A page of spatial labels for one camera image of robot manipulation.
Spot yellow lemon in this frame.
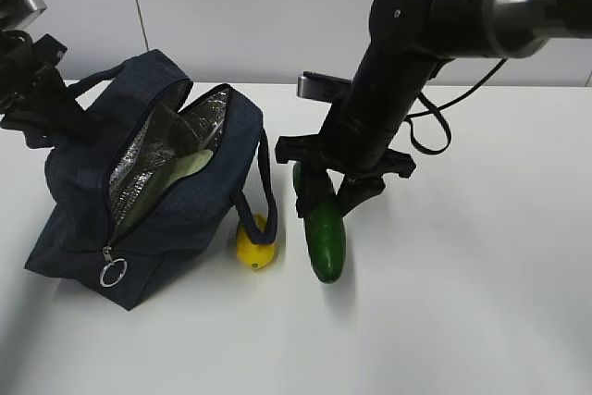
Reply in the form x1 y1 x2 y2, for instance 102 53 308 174
235 223 277 270

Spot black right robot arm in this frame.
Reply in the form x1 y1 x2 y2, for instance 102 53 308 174
275 0 591 216

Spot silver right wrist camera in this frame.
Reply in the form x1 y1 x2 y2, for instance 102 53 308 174
297 71 352 103

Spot green lidded glass container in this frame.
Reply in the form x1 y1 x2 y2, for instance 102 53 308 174
154 149 214 189

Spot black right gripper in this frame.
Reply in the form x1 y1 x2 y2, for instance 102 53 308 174
275 132 415 218

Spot dark blue lunch bag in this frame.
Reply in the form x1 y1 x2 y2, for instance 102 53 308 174
25 50 278 310

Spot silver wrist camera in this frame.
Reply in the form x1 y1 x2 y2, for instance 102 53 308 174
1 0 47 31
297 71 352 103

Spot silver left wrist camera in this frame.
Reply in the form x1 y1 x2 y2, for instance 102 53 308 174
1 0 47 31

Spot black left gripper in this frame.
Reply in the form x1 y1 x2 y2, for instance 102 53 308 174
1 31 101 149

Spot green cucumber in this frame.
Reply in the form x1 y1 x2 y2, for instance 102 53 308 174
292 162 347 284

